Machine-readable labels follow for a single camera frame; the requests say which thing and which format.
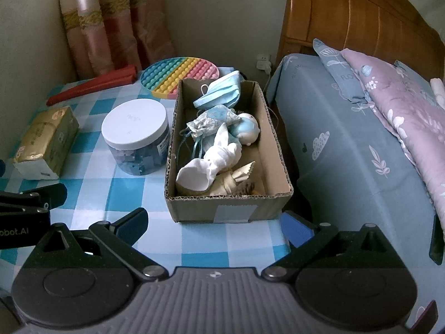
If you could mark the brown hair scrunchie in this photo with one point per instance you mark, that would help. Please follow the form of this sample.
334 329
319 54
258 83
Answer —
247 188

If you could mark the white folded cloth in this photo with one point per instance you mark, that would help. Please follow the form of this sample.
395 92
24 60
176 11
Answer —
438 92

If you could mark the clear jar with white lid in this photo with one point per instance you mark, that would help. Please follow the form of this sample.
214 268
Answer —
134 128

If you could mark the wooden bed headboard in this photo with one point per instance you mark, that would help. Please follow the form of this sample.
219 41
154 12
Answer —
347 10

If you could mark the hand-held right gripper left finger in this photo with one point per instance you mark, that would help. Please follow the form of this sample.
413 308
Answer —
132 226

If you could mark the cardboard box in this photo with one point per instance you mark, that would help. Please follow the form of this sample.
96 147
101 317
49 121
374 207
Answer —
208 208

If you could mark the gold tissue pack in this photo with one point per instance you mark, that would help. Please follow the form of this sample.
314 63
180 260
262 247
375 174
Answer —
45 135

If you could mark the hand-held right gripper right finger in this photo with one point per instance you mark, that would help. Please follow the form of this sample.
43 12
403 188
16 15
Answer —
297 229

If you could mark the blue white plush ball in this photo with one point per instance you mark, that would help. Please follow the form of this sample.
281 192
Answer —
247 128

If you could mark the blue face mask stack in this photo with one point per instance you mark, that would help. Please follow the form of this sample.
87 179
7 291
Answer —
215 100

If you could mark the pink floral pillow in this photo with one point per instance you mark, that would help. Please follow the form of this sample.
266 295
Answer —
399 111

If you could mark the red folding fan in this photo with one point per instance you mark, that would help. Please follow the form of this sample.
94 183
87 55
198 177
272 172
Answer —
90 85

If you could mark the white wall charger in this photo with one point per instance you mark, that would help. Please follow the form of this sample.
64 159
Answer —
263 61

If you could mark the round rainbow pop toy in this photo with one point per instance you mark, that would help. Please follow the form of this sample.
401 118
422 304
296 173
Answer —
173 73

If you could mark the patterned sachet with tassel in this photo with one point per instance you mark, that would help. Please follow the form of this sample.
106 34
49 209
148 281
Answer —
212 120

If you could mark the blue floral pillow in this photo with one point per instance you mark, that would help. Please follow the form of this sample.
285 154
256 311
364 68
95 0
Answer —
342 73
413 73

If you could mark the beige paper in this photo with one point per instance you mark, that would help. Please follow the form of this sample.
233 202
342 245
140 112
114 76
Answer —
233 177

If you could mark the blue patterned bed sheet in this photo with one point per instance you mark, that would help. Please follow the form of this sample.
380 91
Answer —
347 163

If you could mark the pink curtain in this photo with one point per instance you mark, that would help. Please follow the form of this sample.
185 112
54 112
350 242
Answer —
104 24

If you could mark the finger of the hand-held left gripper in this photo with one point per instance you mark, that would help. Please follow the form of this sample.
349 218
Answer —
1 167
52 195

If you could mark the blue checkered tablecloth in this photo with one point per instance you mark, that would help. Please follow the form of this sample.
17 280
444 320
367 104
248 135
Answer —
104 195

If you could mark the blue face mask pack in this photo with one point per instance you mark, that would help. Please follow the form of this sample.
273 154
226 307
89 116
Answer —
226 81

